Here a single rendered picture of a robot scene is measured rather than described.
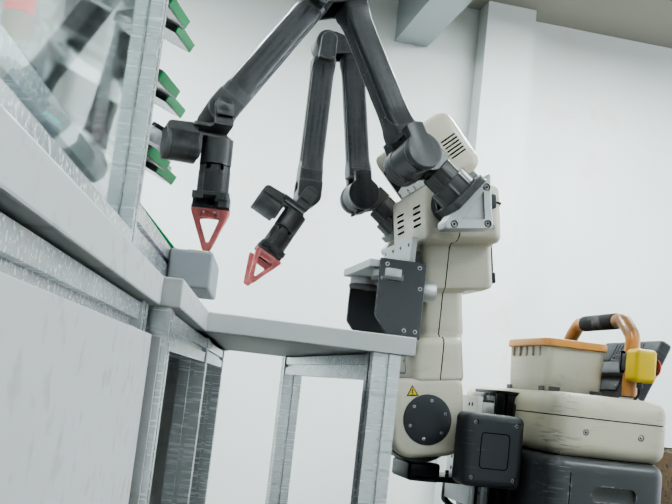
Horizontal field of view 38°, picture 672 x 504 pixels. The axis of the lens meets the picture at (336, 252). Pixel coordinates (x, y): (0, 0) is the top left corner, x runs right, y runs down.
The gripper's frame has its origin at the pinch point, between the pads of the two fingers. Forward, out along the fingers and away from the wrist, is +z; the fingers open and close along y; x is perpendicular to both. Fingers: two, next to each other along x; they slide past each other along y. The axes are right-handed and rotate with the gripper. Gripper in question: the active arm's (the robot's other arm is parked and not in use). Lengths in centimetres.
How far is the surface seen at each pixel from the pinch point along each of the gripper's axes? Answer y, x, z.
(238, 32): -359, -17, -162
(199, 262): 18.2, 0.2, 4.7
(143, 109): 83, -2, -3
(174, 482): 2.2, -1.1, 41.4
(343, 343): 25.3, 23.7, 15.6
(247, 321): 27.3, 8.9, 13.7
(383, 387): 22.0, 30.9, 21.7
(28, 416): 123, 0, 23
